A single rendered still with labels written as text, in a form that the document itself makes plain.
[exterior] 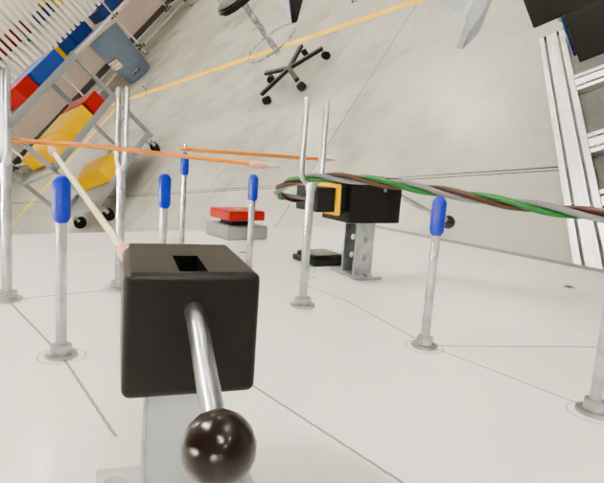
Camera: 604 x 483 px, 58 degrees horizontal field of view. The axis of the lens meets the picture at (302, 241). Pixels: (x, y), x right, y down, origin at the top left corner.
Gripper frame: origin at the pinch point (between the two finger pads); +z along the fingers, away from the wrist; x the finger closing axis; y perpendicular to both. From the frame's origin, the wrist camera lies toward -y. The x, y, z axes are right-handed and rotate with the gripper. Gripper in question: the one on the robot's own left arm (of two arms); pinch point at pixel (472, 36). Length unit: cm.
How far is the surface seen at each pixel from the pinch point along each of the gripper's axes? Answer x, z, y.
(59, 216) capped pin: 38.2, 11.1, 15.2
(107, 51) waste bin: -550, 137, 394
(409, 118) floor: -219, 48, 11
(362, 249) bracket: 13.4, 18.8, 2.8
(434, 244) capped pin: 29.0, 10.0, -1.5
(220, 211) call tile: 0.7, 26.0, 20.9
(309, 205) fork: 24.0, 12.3, 6.7
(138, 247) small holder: 44.8, 7.0, 7.8
